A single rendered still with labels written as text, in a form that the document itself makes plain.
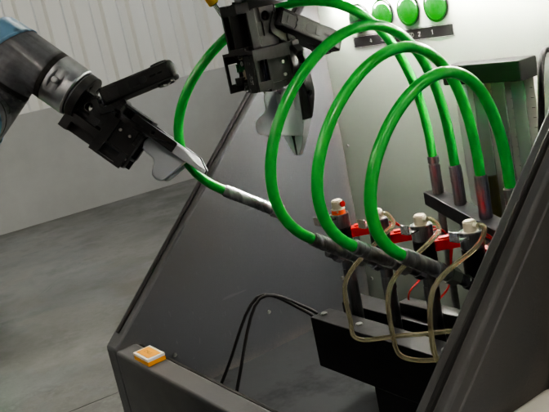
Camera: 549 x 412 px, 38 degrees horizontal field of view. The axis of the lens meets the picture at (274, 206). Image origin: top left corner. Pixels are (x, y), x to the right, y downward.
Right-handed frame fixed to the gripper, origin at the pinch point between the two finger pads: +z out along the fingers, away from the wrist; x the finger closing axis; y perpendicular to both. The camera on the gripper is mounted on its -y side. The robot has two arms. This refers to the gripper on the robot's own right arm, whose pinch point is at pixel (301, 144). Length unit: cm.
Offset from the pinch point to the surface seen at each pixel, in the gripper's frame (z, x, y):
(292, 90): -8.4, 8.5, 5.9
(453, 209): 14.4, 8.1, -18.4
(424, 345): 26.2, 16.6, -0.8
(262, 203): 8.7, -9.9, 1.8
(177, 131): -4.5, -13.8, 10.7
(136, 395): 35.7, -26.5, 21.8
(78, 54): -17, -626, -225
